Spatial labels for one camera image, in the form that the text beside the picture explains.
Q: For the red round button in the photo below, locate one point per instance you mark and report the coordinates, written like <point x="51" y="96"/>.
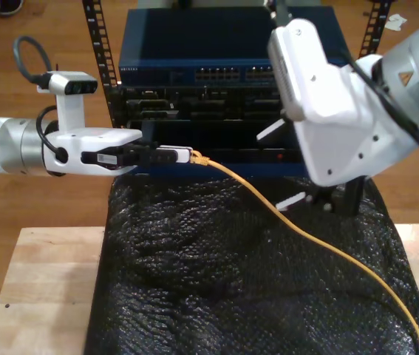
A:
<point x="279" y="156"/>

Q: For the black rack server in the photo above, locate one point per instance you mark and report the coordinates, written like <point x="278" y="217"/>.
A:
<point x="194" y="107"/>

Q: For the black bubble wrap mat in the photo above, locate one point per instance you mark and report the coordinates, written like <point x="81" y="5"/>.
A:
<point x="213" y="296"/>

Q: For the white crumpled paper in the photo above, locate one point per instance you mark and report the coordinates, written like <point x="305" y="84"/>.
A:
<point x="395" y="23"/>

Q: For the person's shoe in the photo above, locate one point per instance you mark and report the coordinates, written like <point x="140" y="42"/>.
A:
<point x="9" y="6"/>

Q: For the black perforated rack post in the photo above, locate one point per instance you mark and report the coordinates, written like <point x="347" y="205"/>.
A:
<point x="95" y="37"/>
<point x="377" y="29"/>

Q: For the blue network switch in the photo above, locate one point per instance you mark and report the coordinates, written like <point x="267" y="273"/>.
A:
<point x="194" y="37"/>

